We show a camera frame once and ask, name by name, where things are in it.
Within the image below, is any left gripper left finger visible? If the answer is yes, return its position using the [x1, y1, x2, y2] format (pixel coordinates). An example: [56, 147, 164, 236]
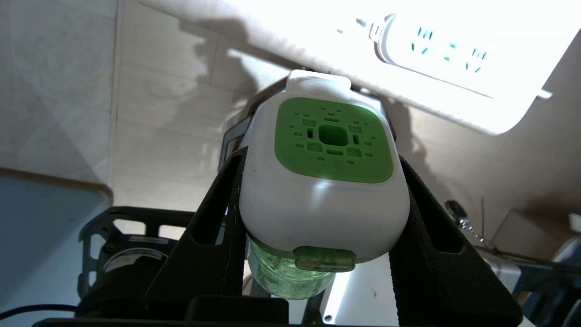
[145, 146, 249, 319]

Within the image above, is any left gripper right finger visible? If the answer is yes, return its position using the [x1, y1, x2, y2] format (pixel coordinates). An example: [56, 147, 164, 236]
[389, 154, 523, 327]

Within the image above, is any white green mosquito repellent device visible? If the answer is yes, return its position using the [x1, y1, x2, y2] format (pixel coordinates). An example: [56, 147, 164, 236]
[238, 69, 412, 301]

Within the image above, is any white power strip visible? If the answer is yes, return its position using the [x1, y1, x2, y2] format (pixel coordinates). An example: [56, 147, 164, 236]
[369, 13, 553, 100]

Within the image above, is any silver metal bolt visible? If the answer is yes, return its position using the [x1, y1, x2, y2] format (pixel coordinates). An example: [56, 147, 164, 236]
[444, 199, 496, 249]

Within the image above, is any black metal frame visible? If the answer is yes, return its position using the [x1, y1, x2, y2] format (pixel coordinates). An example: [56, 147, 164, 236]
[76, 206, 227, 319]

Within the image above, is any black cable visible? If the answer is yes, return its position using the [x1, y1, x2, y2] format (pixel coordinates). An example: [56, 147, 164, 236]
[0, 303, 79, 321]

